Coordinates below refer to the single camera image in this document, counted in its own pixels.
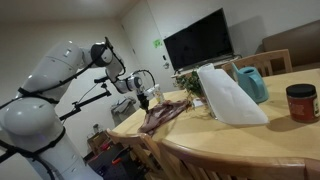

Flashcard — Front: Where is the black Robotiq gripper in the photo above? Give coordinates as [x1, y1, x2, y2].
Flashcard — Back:
[136, 91, 150, 113]

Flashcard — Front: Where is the red patterned kitchen cloth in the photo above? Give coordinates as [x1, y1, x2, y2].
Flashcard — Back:
[137, 99, 193, 136]

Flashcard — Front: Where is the white printed paper cup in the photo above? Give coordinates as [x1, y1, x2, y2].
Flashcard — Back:
[153, 84, 166, 104]

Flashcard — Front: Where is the light wooden slat chair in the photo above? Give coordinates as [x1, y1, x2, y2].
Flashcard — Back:
[105, 129, 164, 180]
[220, 48, 293, 78]
[156, 138, 320, 180]

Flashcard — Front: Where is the green potted plant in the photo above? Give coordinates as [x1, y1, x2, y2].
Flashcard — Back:
[173, 70, 214, 118]

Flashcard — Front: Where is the small wooden crate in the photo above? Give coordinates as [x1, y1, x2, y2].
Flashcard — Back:
[87, 130, 113, 156]

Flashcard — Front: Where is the black case with red parts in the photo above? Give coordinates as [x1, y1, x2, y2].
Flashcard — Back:
[87, 143, 148, 180]

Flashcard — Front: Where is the white television stand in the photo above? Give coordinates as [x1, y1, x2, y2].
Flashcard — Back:
[171, 54, 243, 79]

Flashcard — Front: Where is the black flat screen television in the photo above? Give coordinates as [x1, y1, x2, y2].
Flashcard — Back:
[163, 8, 235, 73]

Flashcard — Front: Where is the teal plastic watering can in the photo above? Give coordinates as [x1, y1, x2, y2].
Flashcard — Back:
[230, 61, 270, 104]

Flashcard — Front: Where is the brown jar with black lid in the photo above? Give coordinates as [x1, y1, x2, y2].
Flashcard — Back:
[285, 83, 320, 123]

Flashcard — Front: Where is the brown upholstered armchair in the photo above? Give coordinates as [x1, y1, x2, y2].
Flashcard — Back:
[261, 19, 320, 72]

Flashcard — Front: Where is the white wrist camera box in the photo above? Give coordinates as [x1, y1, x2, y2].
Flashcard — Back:
[143, 85, 158, 98]

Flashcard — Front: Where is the black camera on mount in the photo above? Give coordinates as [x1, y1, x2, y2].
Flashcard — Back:
[93, 75, 110, 85]

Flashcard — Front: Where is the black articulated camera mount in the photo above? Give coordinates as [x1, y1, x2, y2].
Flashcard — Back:
[59, 82, 113, 122]

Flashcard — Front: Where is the green wall sign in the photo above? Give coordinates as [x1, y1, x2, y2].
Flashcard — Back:
[152, 39, 164, 50]

